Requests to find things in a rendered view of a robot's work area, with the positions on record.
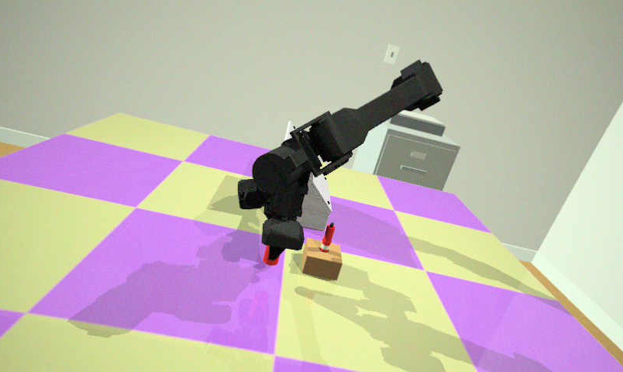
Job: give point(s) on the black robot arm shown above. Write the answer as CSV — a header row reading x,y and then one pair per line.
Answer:
x,y
333,137

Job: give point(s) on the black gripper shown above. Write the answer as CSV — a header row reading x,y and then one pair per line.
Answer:
x,y
281,231

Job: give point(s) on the tan wooden block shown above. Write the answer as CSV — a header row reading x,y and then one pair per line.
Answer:
x,y
319,263

